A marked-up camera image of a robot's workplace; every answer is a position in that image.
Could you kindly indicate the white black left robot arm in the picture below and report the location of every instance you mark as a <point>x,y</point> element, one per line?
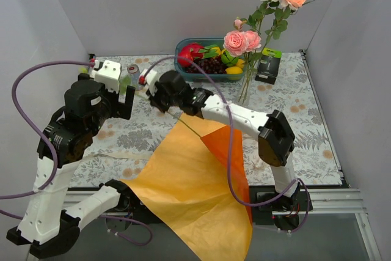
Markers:
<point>47,227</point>

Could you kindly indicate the clear glass vase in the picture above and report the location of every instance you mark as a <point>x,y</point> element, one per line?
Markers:
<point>243,95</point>

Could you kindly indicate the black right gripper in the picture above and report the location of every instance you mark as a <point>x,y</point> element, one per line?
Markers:
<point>157,99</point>

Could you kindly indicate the orange paper bouquet wrap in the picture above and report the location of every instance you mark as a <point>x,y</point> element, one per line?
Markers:
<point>196,184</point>

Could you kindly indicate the green leafy flower stem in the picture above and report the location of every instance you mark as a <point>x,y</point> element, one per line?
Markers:
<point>251,60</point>

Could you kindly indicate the dark grape bunch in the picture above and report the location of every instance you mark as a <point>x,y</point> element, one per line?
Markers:
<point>210,66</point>

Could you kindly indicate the yellow lemon front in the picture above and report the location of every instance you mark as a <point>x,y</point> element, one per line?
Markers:
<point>234,73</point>

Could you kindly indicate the silver drink can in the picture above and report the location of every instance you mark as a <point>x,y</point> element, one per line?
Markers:
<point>134,75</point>

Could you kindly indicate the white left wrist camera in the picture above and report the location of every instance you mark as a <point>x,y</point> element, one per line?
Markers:
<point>106,72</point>

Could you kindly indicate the yellow lemon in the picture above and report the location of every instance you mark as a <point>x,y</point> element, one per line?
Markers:
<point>240,63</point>
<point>234,73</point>

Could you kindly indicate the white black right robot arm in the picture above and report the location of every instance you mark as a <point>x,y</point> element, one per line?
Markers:
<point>272,131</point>

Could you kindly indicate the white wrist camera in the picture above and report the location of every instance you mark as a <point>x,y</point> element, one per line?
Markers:
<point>148,80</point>
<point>106,72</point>

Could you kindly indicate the green lime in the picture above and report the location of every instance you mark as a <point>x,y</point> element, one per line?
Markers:
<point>228,59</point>

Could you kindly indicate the pink rose stem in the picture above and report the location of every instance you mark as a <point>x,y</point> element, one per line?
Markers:
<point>238,42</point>

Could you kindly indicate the yellow lemon right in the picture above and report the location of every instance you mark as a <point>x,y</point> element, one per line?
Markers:
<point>240,63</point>

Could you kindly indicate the blue plastic fruit container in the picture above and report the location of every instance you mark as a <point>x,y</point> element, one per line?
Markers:
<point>208,42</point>

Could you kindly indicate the red dragon fruit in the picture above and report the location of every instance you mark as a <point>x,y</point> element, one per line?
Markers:
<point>193,52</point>

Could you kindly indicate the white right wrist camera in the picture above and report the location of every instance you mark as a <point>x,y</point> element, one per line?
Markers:
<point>148,80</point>

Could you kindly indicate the black green razor package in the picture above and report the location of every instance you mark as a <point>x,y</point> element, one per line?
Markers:
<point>268,66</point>

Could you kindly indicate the cream printed ribbon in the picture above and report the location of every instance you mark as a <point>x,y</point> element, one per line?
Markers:
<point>117,155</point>

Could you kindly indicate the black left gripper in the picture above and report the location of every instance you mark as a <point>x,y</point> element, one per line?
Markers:
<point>123,106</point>

